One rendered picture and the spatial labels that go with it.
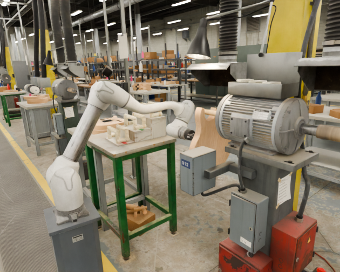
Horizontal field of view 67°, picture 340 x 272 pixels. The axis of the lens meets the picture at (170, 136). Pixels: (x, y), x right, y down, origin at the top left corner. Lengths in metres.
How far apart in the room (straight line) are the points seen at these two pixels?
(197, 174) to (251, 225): 0.34
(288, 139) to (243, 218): 0.42
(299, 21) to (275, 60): 0.89
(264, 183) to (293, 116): 0.33
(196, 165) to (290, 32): 1.39
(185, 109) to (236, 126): 0.66
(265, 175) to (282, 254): 0.38
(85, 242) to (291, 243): 1.09
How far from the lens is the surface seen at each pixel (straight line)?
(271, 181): 1.26
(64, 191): 1.54
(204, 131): 1.53
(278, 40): 2.28
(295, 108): 1.20
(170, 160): 2.18
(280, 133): 1.15
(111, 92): 1.55
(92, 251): 1.72
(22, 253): 2.74
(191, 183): 1.24
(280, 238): 1.36
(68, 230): 1.60
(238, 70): 1.45
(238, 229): 1.36
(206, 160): 1.25
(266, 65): 1.38
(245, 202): 1.26
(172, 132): 1.83
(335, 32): 1.20
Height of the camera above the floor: 1.54
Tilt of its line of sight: 16 degrees down
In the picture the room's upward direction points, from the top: 2 degrees counter-clockwise
